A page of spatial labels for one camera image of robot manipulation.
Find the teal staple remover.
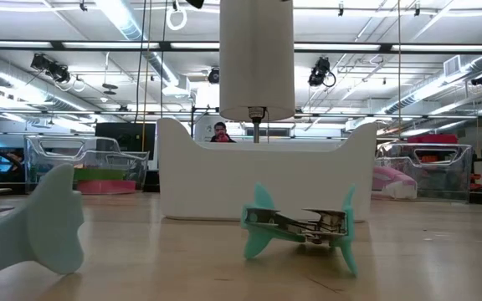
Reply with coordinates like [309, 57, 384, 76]
[240, 182, 358, 277]

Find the pale mint staple remover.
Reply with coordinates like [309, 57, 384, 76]
[0, 162, 85, 285]

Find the pink stapler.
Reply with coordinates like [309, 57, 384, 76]
[372, 166, 418, 200]

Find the white poster board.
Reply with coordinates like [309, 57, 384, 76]
[193, 115, 215, 142]

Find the person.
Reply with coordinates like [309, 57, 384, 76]
[209, 121, 237, 144]
[6, 149, 25, 171]

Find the black monitor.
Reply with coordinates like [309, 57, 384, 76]
[95, 121, 157, 162]

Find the white plastic bin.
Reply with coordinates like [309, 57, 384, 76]
[156, 116, 379, 222]

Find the clear plastic bin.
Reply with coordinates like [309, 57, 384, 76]
[23, 134, 150, 194]
[375, 141, 475, 202]

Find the white vent grille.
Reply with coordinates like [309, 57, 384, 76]
[442, 54, 463, 77]

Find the red toolbox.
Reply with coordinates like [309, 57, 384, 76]
[408, 133, 459, 145]

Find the white hanging ring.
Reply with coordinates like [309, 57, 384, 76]
[165, 2, 188, 32]

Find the ceiling light strip rail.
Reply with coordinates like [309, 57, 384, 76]
[0, 39, 482, 54]

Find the black hanging cable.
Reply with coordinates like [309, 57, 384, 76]
[134, 0, 148, 125]
[159, 0, 169, 120]

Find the silver air duct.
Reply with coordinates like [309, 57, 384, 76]
[92, 0, 182, 87]
[0, 49, 94, 113]
[385, 54, 482, 116]

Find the black stand frame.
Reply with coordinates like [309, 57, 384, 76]
[189, 106, 221, 139]

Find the black ceiling camera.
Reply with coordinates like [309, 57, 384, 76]
[307, 56, 337, 89]

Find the thin hanging cord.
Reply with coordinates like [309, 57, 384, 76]
[397, 0, 403, 141]

